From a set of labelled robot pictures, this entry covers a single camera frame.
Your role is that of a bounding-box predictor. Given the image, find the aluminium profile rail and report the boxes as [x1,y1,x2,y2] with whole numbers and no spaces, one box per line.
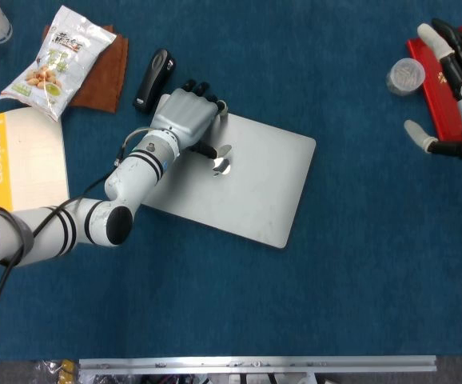
[78,354,438,384]

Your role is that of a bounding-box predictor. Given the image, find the silver Apple laptop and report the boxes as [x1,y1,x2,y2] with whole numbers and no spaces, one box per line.
[140,94,317,250]

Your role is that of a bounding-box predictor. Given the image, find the blue felt table cloth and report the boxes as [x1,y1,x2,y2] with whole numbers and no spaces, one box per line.
[0,0,462,363]

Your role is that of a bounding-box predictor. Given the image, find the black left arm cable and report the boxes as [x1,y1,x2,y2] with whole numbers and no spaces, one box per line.
[0,126,154,333]

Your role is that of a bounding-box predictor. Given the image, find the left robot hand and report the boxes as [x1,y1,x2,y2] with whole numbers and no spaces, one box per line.
[150,78,229,159]

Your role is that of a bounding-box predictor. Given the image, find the small clear round container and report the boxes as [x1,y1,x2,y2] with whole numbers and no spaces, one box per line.
[385,57,427,96]

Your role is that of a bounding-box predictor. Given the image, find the white nut snack bag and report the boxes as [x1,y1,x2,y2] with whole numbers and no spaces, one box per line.
[0,5,117,122]

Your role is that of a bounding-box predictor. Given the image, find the brown leather pouch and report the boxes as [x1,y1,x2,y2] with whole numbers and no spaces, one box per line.
[42,24,129,114]

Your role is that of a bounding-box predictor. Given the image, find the red certificate folder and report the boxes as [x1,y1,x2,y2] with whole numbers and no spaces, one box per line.
[405,22,462,146]

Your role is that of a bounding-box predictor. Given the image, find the clear bag with yellow parts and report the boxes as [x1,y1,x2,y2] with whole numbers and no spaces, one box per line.
[30,358,81,384]

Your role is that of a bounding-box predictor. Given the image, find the yellow white Lexicon notebook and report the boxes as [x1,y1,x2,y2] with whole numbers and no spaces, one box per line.
[0,106,70,213]

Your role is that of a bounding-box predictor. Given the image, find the black stapler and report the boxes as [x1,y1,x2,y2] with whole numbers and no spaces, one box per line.
[132,48,177,114]

